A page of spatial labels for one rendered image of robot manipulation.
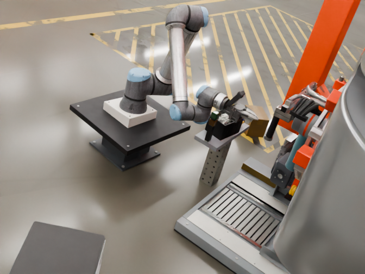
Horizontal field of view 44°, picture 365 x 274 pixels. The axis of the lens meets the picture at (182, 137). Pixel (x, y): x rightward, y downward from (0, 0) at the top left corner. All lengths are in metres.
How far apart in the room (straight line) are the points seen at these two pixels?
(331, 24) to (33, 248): 1.99
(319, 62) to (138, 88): 1.15
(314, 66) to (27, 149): 1.94
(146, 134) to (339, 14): 1.38
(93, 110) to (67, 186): 0.56
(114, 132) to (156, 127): 0.31
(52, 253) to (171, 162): 1.44
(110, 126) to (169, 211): 0.67
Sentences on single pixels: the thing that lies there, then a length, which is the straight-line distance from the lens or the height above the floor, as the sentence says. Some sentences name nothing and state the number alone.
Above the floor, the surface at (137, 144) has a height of 0.30.
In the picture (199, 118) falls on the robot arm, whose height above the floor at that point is 0.68.
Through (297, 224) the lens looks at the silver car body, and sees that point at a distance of 1.60.
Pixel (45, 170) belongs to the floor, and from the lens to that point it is 3.09.
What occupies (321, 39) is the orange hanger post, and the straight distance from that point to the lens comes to 2.86.
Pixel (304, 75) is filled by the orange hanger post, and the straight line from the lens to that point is 2.94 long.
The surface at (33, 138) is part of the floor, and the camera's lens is 3.35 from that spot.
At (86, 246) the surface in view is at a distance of 2.19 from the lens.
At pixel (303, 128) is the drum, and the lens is 2.48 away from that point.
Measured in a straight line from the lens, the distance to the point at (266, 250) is 2.72.
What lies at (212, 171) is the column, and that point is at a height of 0.11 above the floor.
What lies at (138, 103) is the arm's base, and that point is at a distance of 3.05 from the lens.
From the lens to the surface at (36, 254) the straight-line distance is 2.15.
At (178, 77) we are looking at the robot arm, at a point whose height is 0.86.
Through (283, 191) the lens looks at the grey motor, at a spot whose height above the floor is 0.11.
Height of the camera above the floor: 1.98
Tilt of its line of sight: 33 degrees down
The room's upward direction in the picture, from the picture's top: 15 degrees clockwise
